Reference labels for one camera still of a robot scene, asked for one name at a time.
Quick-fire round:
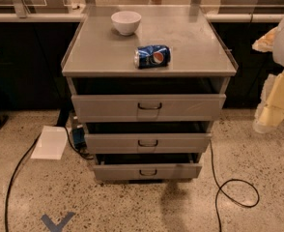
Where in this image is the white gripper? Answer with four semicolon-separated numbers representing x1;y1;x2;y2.
251;26;284;134

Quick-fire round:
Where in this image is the grey drawer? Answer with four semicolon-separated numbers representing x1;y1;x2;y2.
85;133;211;154
71;94;226;122
93;163;202;181

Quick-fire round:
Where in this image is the black cable left floor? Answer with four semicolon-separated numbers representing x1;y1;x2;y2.
4;126;95;232

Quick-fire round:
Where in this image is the dark counter with rail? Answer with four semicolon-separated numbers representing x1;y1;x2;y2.
0;22;283;110

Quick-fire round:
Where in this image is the grey bottom drawer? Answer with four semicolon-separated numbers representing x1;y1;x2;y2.
93;163;202;181

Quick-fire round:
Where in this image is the grey top drawer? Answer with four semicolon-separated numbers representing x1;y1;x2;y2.
71;94;226;122

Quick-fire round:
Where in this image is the white ceramic bowl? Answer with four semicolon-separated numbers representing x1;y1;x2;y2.
111;11;142;36

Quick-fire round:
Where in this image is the black cable floor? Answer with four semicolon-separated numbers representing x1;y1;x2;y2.
4;126;95;232
209;140;261;232

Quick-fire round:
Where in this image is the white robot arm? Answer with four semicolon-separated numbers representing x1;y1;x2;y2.
252;17;284;133

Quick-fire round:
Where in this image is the grey middle drawer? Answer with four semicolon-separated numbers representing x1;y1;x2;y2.
85;133;211;154

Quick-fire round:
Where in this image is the blue tape floor marker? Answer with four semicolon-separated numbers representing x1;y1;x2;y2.
40;211;76;232

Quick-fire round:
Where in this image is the white paper sheet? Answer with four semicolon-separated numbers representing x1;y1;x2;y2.
31;126;68;160

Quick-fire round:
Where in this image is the blue box on floor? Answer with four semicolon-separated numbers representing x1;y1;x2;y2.
71;126;86;149

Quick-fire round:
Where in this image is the blue Pepsi can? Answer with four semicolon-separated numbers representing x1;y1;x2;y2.
134;44;171;70

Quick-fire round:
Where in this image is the grey metal drawer cabinet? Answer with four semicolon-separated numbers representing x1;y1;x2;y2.
60;5;239;183

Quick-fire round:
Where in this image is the black cable right floor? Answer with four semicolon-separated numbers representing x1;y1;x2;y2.
209;140;261;232

